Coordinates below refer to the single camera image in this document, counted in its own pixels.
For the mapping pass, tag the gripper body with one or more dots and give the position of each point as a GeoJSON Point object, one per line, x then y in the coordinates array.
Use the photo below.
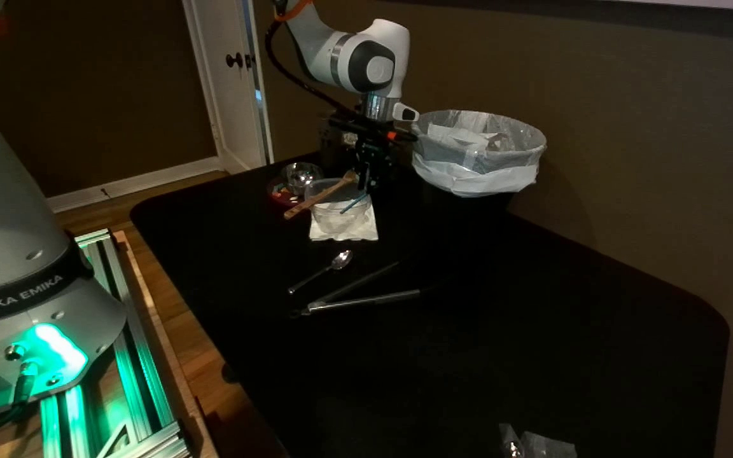
{"type": "Point", "coordinates": [373, 151]}

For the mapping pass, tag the white napkin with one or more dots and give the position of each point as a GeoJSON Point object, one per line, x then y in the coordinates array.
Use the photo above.
{"type": "Point", "coordinates": [366, 230]}

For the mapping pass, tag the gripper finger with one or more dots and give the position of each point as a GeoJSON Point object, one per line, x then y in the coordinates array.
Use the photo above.
{"type": "Point", "coordinates": [376, 177]}
{"type": "Point", "coordinates": [362, 178]}

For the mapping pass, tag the blue pen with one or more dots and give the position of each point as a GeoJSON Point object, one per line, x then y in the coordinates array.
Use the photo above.
{"type": "Point", "coordinates": [354, 203]}

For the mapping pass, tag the trash bin with white bag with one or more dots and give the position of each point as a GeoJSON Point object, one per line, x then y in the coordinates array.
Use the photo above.
{"type": "Point", "coordinates": [478, 159]}

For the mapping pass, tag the clear plastic bag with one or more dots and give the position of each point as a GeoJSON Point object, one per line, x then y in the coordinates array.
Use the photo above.
{"type": "Point", "coordinates": [535, 445]}

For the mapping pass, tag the metal spoon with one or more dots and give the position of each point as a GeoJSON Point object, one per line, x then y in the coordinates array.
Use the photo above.
{"type": "Point", "coordinates": [341, 259]}

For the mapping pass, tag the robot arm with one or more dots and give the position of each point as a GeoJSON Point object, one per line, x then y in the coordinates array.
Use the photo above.
{"type": "Point", "coordinates": [10, 210]}

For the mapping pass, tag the white door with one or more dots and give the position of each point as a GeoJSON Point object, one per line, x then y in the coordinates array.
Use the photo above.
{"type": "Point", "coordinates": [230, 108]}

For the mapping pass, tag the dark door knob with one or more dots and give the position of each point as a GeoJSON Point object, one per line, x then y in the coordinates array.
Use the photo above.
{"type": "Point", "coordinates": [234, 60]}

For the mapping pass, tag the metal tongs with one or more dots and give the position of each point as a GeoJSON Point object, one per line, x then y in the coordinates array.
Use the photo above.
{"type": "Point", "coordinates": [360, 300]}

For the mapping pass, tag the red dish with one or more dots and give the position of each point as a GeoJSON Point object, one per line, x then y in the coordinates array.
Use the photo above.
{"type": "Point", "coordinates": [277, 193]}

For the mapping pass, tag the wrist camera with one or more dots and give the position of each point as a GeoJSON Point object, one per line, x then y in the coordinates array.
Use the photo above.
{"type": "Point", "coordinates": [366, 127]}

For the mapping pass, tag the clear bowl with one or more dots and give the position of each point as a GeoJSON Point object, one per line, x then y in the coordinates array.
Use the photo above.
{"type": "Point", "coordinates": [335, 216]}

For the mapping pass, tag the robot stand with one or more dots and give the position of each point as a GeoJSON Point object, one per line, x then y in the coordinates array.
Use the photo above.
{"type": "Point", "coordinates": [144, 388]}

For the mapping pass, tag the wooden spoon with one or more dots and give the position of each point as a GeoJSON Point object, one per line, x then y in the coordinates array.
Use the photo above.
{"type": "Point", "coordinates": [315, 200]}

